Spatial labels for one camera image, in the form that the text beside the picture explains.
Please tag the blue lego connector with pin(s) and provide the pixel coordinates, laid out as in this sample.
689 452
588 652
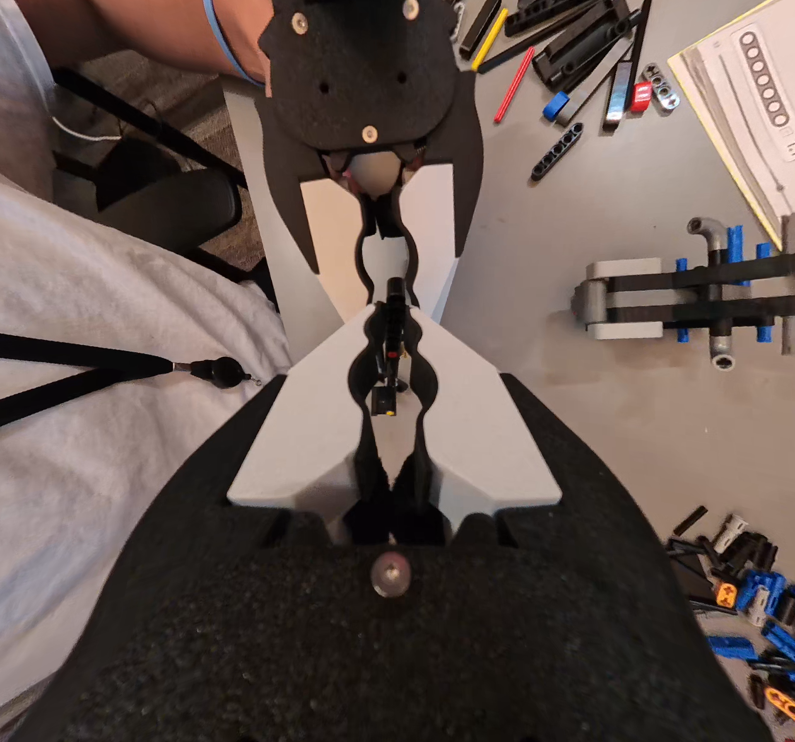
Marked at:
556 106

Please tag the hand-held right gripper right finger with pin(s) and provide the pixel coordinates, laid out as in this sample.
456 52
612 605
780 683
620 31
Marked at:
490 437

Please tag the black office chair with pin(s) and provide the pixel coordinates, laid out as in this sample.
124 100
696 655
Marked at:
167 201

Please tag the lego instruction booklet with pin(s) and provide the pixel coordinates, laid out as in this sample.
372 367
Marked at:
742 102

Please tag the person's left forearm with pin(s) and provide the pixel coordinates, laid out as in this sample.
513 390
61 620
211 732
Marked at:
124 2

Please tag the small black lego assembly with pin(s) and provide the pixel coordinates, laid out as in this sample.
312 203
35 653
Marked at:
391 332

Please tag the red lego connector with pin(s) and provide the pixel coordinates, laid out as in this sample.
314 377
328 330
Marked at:
641 97

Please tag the black five hole lego beam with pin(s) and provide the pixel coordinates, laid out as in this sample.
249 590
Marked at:
557 151

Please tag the yellow lego axle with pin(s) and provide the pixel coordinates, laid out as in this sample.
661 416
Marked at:
489 40

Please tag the red lego axle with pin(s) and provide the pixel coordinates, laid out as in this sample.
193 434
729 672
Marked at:
514 84

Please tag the pile of mixed lego pieces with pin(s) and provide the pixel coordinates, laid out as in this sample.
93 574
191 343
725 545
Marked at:
745 605

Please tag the pile of black lego beams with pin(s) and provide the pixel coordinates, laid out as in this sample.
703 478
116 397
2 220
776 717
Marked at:
577 21

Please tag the grey black lego assembly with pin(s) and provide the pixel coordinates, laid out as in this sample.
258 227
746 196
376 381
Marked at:
683 301

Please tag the blue wristband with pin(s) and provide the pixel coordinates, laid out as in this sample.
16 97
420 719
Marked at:
213 15

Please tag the grey short lego beam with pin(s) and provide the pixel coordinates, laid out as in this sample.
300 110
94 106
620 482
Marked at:
661 86

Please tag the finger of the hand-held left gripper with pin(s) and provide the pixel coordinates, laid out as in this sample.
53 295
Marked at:
329 226
435 226

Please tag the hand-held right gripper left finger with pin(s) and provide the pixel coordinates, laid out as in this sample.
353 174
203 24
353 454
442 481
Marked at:
298 437

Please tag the person's left hand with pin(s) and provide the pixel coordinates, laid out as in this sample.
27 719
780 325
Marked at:
245 21

